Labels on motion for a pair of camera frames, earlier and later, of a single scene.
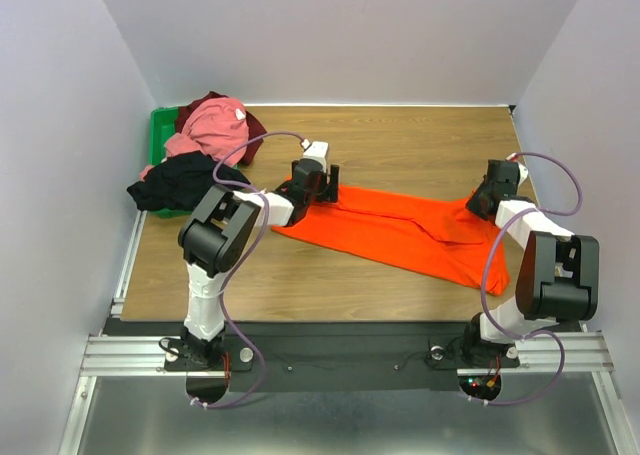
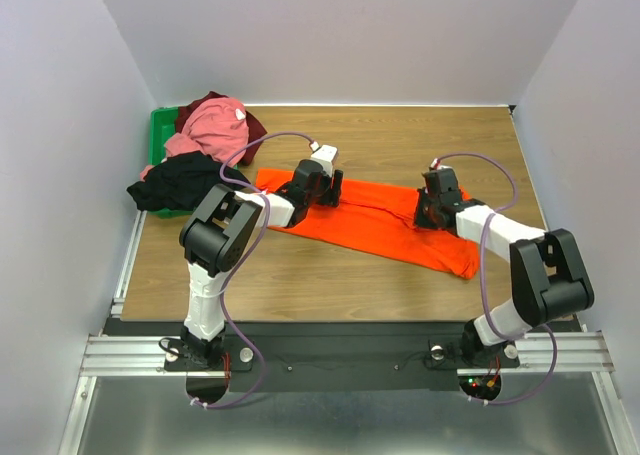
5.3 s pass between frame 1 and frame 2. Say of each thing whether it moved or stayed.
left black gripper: stayed
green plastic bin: stayed
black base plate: stayed
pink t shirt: stayed
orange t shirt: moved
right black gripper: moved
